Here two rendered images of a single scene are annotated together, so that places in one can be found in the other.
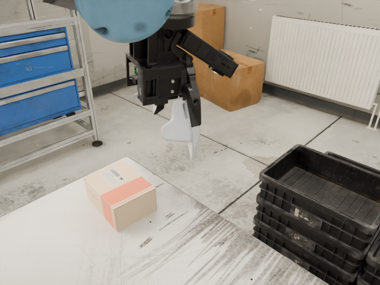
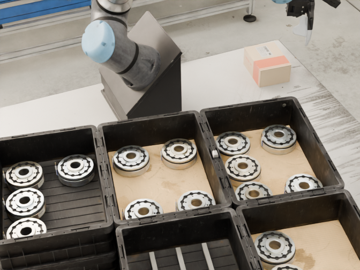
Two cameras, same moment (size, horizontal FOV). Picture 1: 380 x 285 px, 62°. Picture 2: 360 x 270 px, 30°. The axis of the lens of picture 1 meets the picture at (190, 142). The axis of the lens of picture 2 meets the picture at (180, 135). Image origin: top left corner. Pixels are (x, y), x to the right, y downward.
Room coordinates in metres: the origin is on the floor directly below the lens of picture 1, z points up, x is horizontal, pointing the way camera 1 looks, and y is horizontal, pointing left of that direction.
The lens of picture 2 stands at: (-1.35, -0.37, 2.15)
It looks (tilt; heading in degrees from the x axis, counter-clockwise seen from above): 40 degrees down; 24
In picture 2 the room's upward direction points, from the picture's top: 1 degrees counter-clockwise
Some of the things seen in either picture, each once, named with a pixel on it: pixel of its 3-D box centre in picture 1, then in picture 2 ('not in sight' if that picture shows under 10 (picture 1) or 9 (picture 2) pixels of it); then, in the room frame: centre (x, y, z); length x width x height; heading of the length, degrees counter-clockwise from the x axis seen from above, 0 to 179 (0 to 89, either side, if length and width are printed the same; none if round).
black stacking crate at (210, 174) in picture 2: not in sight; (160, 178); (-0.17, 0.23, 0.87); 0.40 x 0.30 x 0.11; 35
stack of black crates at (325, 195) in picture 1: (316, 224); not in sight; (0.90, -0.49, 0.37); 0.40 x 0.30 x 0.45; 46
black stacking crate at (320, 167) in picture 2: not in sight; (265, 162); (0.01, -0.02, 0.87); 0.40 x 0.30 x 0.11; 35
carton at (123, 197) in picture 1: (120, 193); (266, 64); (0.65, 0.18, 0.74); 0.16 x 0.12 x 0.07; 41
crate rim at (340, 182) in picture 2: not in sight; (267, 148); (0.01, -0.02, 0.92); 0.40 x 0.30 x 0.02; 35
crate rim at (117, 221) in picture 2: not in sight; (160, 165); (-0.17, 0.23, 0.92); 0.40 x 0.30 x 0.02; 35
